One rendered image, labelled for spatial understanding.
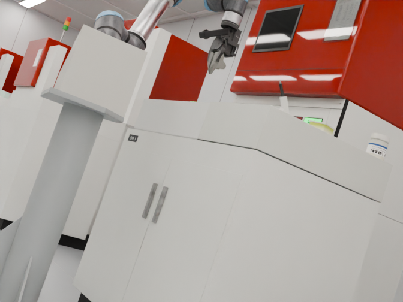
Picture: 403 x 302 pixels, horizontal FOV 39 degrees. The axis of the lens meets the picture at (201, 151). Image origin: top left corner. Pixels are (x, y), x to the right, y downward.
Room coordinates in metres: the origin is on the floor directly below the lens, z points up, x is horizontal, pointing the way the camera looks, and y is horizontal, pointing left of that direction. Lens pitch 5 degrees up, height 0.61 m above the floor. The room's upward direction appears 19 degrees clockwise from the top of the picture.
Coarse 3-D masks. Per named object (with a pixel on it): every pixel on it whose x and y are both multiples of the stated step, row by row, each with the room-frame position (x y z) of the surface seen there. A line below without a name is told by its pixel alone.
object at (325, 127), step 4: (312, 120) 2.11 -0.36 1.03; (312, 124) 2.11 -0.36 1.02; (316, 124) 2.10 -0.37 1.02; (320, 124) 2.09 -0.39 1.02; (324, 124) 2.08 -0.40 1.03; (320, 128) 2.09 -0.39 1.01; (324, 128) 2.08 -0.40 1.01; (328, 128) 2.09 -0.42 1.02; (332, 128) 2.11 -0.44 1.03; (328, 132) 2.10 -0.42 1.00; (332, 132) 2.12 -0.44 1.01
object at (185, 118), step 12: (144, 108) 2.49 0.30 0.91; (156, 108) 2.39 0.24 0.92; (168, 108) 2.30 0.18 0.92; (180, 108) 2.22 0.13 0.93; (192, 108) 2.15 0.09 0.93; (204, 108) 2.07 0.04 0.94; (144, 120) 2.45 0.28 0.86; (156, 120) 2.36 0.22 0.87; (168, 120) 2.28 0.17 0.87; (180, 120) 2.20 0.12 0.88; (192, 120) 2.12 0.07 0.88; (168, 132) 2.25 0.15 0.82; (180, 132) 2.17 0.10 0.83; (192, 132) 2.10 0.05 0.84
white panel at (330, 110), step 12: (240, 96) 3.02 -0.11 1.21; (252, 96) 2.93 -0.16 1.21; (264, 96) 2.85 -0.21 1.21; (276, 96) 2.77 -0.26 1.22; (288, 108) 2.67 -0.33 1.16; (300, 108) 2.60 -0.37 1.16; (312, 108) 2.53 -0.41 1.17; (324, 108) 2.47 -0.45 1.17; (336, 108) 2.41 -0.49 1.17; (324, 120) 2.45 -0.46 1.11; (336, 120) 2.39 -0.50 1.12; (336, 132) 2.39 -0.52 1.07
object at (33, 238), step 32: (64, 96) 2.02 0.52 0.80; (64, 128) 2.13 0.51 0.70; (96, 128) 2.17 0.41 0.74; (64, 160) 2.12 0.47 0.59; (32, 192) 2.15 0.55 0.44; (64, 192) 2.14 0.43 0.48; (32, 224) 2.12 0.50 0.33; (64, 224) 2.20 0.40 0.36; (0, 256) 2.17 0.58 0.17; (32, 256) 2.13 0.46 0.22; (0, 288) 2.14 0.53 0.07; (32, 288) 2.15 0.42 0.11
